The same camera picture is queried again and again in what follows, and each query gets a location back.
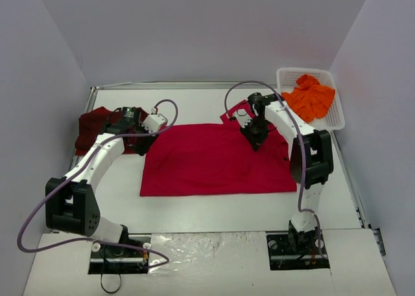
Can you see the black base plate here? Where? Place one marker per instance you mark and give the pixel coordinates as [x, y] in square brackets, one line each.
[283, 257]
[113, 260]

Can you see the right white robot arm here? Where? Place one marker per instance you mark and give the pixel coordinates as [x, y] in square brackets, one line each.
[310, 156]

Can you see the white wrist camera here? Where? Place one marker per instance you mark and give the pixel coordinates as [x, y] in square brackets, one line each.
[154, 122]
[242, 117]

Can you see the bright red t shirt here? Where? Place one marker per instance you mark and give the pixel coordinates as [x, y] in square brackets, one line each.
[215, 159]

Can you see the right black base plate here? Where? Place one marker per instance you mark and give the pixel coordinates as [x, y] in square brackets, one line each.
[283, 257]

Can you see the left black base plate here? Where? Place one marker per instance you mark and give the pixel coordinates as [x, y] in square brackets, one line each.
[113, 260]

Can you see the orange t shirt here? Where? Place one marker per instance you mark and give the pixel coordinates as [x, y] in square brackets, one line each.
[310, 99]

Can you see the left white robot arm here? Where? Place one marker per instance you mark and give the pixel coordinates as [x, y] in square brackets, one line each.
[72, 206]

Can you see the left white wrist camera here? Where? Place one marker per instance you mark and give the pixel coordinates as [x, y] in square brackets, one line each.
[154, 122]

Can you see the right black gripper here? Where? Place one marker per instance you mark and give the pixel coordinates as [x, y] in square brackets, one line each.
[256, 135]

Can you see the dark red folded t shirt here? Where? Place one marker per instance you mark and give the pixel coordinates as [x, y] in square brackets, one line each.
[92, 123]

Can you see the white plastic basket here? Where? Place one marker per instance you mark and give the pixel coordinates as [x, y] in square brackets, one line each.
[286, 81]

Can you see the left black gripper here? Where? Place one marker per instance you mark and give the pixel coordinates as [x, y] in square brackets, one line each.
[142, 140]

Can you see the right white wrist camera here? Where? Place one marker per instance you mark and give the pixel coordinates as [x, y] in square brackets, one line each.
[242, 117]

